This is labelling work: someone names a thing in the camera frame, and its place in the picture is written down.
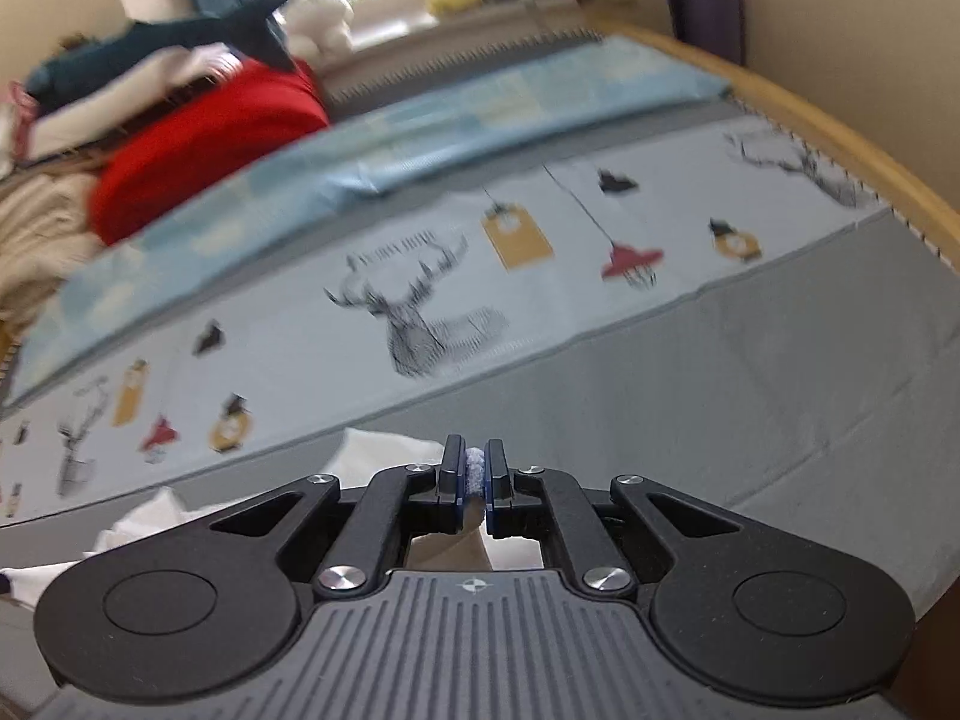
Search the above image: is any white small garment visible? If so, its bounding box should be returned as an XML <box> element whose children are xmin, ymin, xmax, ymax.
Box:
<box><xmin>2</xmin><ymin>427</ymin><xmax>544</xmax><ymax>611</ymax></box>

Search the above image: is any light blue folded sheet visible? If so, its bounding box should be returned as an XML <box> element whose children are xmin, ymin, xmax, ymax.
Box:
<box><xmin>8</xmin><ymin>36</ymin><xmax>729</xmax><ymax>401</ymax></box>

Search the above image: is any printed deer pattern sheet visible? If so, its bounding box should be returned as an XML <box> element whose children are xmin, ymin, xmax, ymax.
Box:
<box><xmin>2</xmin><ymin>115</ymin><xmax>885</xmax><ymax>525</ymax></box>

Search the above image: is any red folded blanket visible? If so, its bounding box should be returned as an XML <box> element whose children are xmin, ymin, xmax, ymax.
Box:
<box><xmin>88</xmin><ymin>60</ymin><xmax>329</xmax><ymax>245</ymax></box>

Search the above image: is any cream folded quilt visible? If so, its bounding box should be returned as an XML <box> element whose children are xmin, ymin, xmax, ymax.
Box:
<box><xmin>2</xmin><ymin>172</ymin><xmax>104</xmax><ymax>338</ymax></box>

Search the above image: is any white plush toy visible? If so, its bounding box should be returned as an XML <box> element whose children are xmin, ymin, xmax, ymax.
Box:
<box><xmin>281</xmin><ymin>0</ymin><xmax>353</xmax><ymax>62</ymax></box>

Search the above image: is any white folded bedding stack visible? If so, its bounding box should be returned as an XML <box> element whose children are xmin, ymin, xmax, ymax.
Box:
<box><xmin>2</xmin><ymin>44</ymin><xmax>241</xmax><ymax>176</ymax></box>

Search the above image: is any dark teal shark plush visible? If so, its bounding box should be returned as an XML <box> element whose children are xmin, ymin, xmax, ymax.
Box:
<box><xmin>23</xmin><ymin>0</ymin><xmax>295</xmax><ymax>110</ymax></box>

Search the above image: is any wooden bed frame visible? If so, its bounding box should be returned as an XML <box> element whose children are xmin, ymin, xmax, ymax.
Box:
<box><xmin>583</xmin><ymin>2</ymin><xmax>958</xmax><ymax>271</ymax></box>

